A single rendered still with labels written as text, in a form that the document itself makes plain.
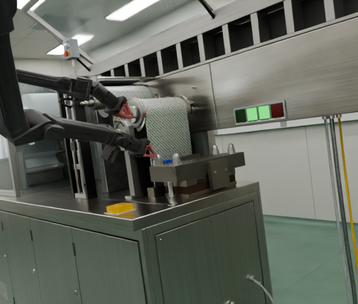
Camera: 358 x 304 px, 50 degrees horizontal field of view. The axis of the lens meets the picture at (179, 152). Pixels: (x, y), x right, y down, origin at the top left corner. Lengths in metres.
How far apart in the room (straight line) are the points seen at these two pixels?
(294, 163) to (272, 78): 2.81
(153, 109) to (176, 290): 0.72
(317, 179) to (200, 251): 2.87
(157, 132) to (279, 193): 3.01
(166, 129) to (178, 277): 0.62
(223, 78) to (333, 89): 0.50
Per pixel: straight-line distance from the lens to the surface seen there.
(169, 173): 1.44
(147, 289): 1.32
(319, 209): 4.26
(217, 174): 1.53
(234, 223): 1.56
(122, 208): 1.35
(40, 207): 1.90
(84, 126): 1.26
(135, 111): 1.59
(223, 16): 1.72
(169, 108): 1.67
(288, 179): 4.37
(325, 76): 1.43
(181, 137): 1.69
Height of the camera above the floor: 1.15
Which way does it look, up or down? 3 degrees down
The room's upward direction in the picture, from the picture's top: 7 degrees counter-clockwise
